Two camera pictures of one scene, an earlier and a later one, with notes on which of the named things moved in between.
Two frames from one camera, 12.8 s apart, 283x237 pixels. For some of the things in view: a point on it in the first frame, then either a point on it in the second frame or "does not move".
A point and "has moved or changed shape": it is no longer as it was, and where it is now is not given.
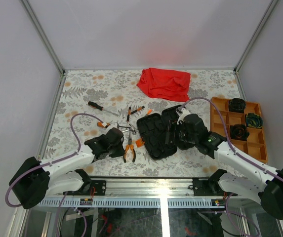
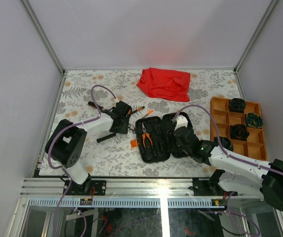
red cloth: (165, 84) does not move
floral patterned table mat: (90, 103) does not move
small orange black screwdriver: (138, 109) does not move
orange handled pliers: (130, 145) -> (143, 135)
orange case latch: (140, 142) -> (134, 143)
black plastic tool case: (151, 128) has moved or changed shape
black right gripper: (171, 128) -> (174, 147)
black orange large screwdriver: (92, 104) does not move
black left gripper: (121, 152) -> (124, 130)
